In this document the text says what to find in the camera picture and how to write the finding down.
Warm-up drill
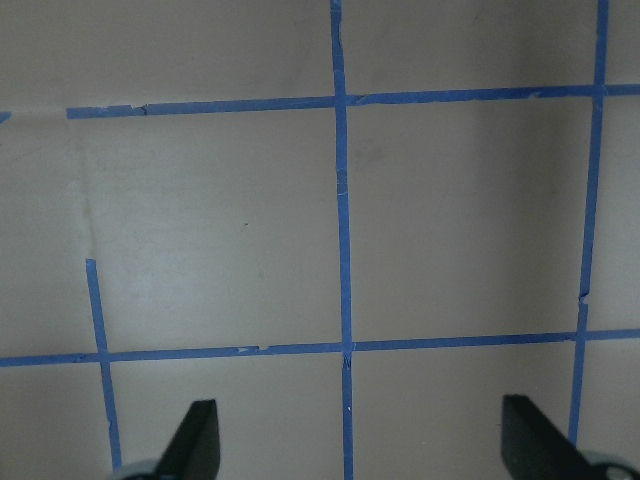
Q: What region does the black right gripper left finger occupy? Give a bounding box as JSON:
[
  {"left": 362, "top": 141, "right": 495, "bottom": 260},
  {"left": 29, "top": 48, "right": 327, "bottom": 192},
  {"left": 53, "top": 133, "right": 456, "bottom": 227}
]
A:
[{"left": 154, "top": 399, "right": 221, "bottom": 480}]

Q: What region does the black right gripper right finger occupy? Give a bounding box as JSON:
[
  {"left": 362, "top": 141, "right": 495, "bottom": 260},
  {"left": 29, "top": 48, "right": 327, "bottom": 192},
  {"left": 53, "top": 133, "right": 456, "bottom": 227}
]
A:
[{"left": 501, "top": 395, "right": 593, "bottom": 480}]

